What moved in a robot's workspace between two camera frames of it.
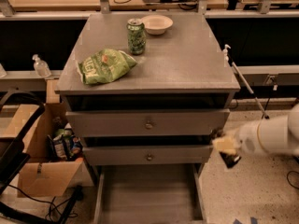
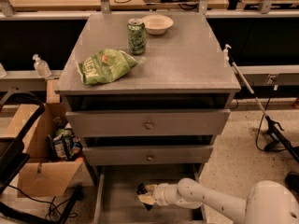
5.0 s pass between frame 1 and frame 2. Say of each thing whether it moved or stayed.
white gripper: moved
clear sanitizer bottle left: stayed
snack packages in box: stayed
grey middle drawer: stayed
